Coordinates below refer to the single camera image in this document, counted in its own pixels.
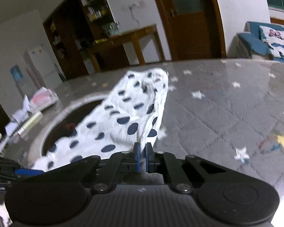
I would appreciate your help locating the white water dispenser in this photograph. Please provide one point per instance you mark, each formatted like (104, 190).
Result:
(16, 74)

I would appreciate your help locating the brown wooden door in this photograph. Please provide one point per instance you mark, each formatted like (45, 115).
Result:
(191, 33)

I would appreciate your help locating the grey star-print tablecloth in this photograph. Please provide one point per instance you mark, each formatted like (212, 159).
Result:
(215, 123)

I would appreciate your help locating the yellow paper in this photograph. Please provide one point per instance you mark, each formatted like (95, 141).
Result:
(98, 41)

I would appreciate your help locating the clear bottle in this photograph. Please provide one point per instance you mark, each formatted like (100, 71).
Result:
(117, 26)

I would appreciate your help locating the white refrigerator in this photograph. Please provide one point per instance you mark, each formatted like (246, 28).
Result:
(42, 63)

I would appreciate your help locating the white polka dot garment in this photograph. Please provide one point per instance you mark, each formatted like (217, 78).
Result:
(123, 104)

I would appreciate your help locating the dark wooden shelf cabinet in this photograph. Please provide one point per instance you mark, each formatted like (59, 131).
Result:
(68, 35)

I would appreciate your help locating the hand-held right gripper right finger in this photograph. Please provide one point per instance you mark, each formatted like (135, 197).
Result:
(148, 156)

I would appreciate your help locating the white wall socket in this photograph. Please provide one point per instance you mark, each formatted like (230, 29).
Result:
(134, 5)

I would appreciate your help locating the silver metal tube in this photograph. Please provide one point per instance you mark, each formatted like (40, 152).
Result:
(33, 120)

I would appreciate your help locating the blue sofa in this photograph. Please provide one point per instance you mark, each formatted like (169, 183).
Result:
(253, 42)

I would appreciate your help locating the wooden side table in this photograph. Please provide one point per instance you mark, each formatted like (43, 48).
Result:
(132, 32)

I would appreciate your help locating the pink white tissue pack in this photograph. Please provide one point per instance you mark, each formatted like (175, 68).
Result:
(41, 98)

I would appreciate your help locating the butterfly print pillow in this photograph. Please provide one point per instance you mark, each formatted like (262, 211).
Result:
(277, 40)

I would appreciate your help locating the round dark basin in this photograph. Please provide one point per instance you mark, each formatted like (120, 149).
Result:
(35, 144)

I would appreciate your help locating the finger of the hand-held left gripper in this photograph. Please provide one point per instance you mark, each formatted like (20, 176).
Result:
(28, 172)

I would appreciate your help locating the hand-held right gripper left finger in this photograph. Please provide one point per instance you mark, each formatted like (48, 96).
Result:
(137, 156)

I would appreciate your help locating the glass jar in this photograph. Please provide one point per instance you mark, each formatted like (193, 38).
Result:
(111, 29)

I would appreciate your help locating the crumpled white paper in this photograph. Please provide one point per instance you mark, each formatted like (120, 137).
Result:
(21, 113)

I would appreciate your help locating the black round induction cooker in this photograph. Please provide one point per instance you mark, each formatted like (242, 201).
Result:
(61, 132)

